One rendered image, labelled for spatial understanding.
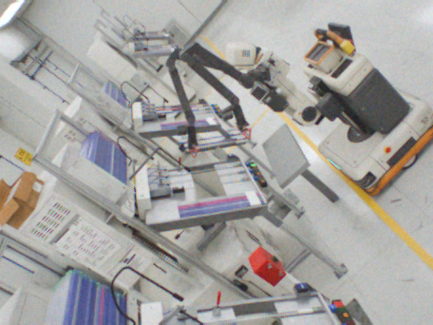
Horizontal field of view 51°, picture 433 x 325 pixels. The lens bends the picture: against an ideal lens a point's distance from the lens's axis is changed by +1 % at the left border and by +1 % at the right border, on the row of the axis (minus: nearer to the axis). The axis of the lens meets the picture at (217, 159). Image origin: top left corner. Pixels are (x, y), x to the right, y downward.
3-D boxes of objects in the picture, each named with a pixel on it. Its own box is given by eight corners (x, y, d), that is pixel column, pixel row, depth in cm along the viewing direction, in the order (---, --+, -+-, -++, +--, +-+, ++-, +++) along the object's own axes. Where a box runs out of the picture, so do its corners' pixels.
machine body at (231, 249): (276, 238, 361) (220, 196, 337) (309, 297, 298) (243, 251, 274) (221, 293, 373) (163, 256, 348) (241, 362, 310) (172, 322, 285)
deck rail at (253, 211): (267, 213, 268) (267, 203, 266) (268, 214, 266) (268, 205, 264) (147, 232, 259) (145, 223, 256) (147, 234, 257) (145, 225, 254)
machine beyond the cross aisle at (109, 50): (205, 68, 810) (120, -10, 735) (213, 79, 737) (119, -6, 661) (156, 124, 835) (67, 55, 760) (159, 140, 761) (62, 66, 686)
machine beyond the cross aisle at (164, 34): (195, 52, 941) (121, -15, 865) (200, 60, 867) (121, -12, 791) (152, 101, 965) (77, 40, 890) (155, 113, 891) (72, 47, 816)
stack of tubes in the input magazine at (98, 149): (126, 152, 305) (93, 127, 295) (126, 185, 260) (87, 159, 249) (115, 165, 308) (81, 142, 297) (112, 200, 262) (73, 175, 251)
